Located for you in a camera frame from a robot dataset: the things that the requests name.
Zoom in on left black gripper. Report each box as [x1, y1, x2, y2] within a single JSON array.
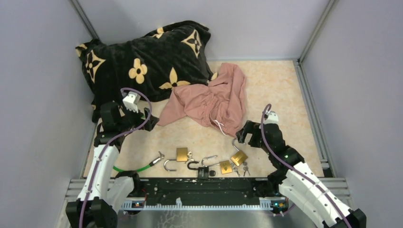
[[117, 103, 159, 132]]

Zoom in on brass padlock with open shackle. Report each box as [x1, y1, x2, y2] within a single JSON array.
[[163, 147, 192, 172]]

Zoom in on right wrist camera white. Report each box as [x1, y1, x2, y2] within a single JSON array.
[[263, 111, 279, 124]]

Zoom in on pink drawstring shorts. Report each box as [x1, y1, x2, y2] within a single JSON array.
[[158, 63, 247, 137]]

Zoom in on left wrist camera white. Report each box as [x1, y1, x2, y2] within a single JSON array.
[[123, 92, 140, 113]]

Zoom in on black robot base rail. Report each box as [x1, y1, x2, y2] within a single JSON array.
[[128, 178, 286, 208]]

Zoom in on black floral pillow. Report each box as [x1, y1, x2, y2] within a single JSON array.
[[75, 20, 217, 123]]

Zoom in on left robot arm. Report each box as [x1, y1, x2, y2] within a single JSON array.
[[66, 102, 158, 228]]

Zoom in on black Kaijing padlock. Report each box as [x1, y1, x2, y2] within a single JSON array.
[[187, 161, 216, 180]]

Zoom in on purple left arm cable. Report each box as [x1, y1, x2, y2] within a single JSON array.
[[78, 87, 153, 228]]

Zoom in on keys of right padlock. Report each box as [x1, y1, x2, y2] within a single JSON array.
[[242, 162, 250, 177]]

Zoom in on green cable lock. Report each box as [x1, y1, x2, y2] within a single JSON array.
[[113, 151, 165, 173]]

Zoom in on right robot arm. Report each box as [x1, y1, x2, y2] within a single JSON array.
[[236, 121, 367, 228]]

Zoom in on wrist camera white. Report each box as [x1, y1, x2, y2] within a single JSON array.
[[123, 92, 140, 113], [263, 111, 279, 124]]

